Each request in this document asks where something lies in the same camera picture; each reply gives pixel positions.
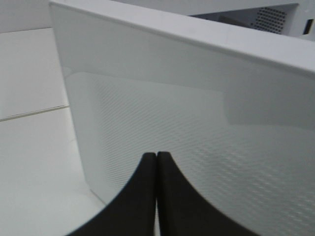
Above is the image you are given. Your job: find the white microwave door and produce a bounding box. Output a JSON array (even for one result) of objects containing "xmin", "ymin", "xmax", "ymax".
[{"xmin": 49, "ymin": 0, "xmax": 315, "ymax": 236}]

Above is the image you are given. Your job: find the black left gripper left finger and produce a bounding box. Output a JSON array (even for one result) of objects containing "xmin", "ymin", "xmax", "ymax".
[{"xmin": 69, "ymin": 152, "xmax": 157, "ymax": 236}]

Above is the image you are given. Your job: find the white microwave oven body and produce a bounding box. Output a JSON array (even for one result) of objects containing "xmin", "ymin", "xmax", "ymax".
[{"xmin": 193, "ymin": 0, "xmax": 315, "ymax": 41}]

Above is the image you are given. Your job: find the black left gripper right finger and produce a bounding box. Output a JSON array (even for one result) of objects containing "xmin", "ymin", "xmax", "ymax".
[{"xmin": 157, "ymin": 151, "xmax": 236, "ymax": 236}]

